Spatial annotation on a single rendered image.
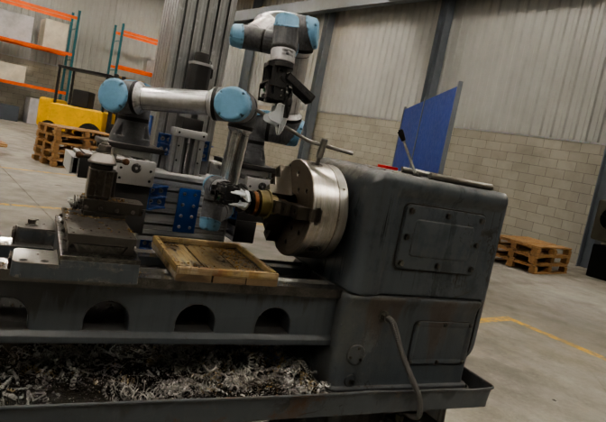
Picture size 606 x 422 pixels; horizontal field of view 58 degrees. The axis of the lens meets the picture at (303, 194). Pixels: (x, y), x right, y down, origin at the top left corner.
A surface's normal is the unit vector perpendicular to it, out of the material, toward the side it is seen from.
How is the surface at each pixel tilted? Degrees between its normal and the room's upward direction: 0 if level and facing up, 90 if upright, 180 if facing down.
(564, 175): 90
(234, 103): 89
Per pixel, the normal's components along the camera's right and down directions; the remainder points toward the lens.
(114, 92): -0.25, 0.06
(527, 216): -0.79, -0.10
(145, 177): 0.47, 0.18
